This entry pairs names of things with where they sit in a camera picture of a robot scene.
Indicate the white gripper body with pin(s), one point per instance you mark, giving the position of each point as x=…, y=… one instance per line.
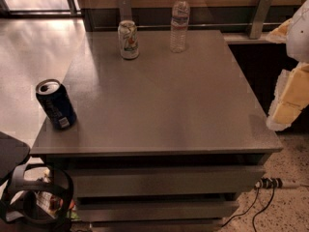
x=299, y=33

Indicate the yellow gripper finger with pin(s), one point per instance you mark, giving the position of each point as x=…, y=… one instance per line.
x=291, y=96
x=279, y=34

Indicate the white green 7up can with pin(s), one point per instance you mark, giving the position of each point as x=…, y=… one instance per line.
x=128, y=41

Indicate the blue pepsi can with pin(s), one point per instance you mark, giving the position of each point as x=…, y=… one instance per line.
x=54, y=99

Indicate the white power strip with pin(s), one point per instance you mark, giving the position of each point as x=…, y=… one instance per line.
x=276, y=183

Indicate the clear plastic water bottle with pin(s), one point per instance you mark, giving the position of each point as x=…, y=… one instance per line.
x=179, y=25

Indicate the grey drawer cabinet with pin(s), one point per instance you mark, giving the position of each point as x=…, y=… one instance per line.
x=162, y=143

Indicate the black office chair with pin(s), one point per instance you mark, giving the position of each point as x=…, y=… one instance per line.
x=20, y=210

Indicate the right metal wall bracket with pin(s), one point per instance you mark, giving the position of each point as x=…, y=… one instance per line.
x=255, y=27

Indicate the metal wall bracket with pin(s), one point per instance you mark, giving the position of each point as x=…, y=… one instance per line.
x=255, y=27
x=125, y=9

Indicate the metal wall rail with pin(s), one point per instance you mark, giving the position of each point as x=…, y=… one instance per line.
x=203, y=26

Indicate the left metal wall bracket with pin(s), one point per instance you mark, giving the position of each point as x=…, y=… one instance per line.
x=125, y=9

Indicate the window frame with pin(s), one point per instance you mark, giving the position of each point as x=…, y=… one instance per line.
x=39, y=8

